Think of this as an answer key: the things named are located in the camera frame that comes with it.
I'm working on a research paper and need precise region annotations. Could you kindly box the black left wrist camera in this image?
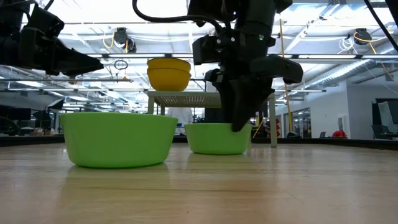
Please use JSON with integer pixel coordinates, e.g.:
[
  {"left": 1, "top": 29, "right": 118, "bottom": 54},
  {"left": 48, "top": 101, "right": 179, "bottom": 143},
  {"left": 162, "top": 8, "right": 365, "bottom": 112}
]
[{"left": 26, "top": 6, "right": 65, "bottom": 39}]

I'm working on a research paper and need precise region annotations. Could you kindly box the dark desk monitor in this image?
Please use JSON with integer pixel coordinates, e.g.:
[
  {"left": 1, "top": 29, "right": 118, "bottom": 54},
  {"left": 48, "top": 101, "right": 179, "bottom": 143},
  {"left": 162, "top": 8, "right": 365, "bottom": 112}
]
[{"left": 0, "top": 105, "right": 32, "bottom": 123}]

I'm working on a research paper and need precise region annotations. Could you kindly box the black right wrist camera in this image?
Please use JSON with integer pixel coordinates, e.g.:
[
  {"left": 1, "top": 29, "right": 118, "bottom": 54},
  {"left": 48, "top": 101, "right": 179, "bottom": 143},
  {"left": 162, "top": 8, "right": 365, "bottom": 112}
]
[{"left": 192, "top": 34, "right": 225, "bottom": 66}]

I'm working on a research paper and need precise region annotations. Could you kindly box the green plastic mini bowl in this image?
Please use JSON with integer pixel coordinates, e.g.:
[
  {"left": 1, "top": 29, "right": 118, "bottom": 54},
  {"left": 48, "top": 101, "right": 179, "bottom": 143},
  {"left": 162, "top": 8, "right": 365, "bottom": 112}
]
[
  {"left": 184, "top": 123, "right": 253, "bottom": 156},
  {"left": 59, "top": 111, "right": 178, "bottom": 169}
]

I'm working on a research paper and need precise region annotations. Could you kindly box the black ceiling cable reel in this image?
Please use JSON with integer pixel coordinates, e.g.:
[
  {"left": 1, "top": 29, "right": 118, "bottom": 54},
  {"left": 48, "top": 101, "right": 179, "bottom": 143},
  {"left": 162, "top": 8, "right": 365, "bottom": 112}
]
[
  {"left": 353, "top": 27, "right": 373, "bottom": 43},
  {"left": 112, "top": 27, "right": 137, "bottom": 54}
]

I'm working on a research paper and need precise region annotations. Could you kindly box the person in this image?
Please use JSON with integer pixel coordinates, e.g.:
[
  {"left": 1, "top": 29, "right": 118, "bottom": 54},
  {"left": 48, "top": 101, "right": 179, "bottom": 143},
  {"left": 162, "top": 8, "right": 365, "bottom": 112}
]
[{"left": 167, "top": 107, "right": 194, "bottom": 136}]

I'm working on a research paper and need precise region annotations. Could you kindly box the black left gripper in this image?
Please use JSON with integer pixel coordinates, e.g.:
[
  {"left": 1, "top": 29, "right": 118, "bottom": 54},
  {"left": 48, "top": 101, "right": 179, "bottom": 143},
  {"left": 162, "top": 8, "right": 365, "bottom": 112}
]
[{"left": 17, "top": 26, "right": 104, "bottom": 78}]

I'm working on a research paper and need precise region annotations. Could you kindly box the pale green perforated metal shelf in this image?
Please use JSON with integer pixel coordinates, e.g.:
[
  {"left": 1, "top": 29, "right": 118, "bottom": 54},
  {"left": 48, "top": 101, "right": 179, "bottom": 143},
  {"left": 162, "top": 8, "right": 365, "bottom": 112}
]
[{"left": 146, "top": 91, "right": 278, "bottom": 148}]

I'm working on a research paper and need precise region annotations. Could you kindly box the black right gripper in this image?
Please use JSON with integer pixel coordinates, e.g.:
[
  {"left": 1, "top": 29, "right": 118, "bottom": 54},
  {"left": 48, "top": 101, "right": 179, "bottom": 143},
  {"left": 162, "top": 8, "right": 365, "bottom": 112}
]
[{"left": 205, "top": 30, "right": 305, "bottom": 133}]

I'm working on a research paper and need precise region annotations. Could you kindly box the yellow patterned mini bowl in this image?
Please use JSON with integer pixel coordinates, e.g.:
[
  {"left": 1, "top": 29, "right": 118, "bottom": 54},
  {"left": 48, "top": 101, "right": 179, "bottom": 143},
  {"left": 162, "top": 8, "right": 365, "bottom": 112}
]
[
  {"left": 146, "top": 67, "right": 192, "bottom": 92},
  {"left": 146, "top": 57, "right": 192, "bottom": 74}
]

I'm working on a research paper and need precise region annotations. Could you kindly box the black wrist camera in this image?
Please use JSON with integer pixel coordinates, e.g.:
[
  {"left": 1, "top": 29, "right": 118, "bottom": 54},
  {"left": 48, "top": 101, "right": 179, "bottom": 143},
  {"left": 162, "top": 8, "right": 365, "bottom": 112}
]
[
  {"left": 26, "top": 6, "right": 65, "bottom": 39},
  {"left": 192, "top": 34, "right": 225, "bottom": 66}
]

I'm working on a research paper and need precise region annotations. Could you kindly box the thin black metal bracket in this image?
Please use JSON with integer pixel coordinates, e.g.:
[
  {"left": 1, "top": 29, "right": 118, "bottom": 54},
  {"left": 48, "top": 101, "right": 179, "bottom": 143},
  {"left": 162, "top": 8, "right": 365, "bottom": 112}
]
[{"left": 190, "top": 77, "right": 208, "bottom": 93}]

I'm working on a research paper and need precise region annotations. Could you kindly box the yellow hanging cord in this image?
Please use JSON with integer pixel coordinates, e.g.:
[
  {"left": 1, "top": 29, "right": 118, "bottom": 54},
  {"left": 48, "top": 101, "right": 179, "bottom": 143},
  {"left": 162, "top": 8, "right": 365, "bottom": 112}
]
[{"left": 278, "top": 15, "right": 295, "bottom": 134}]

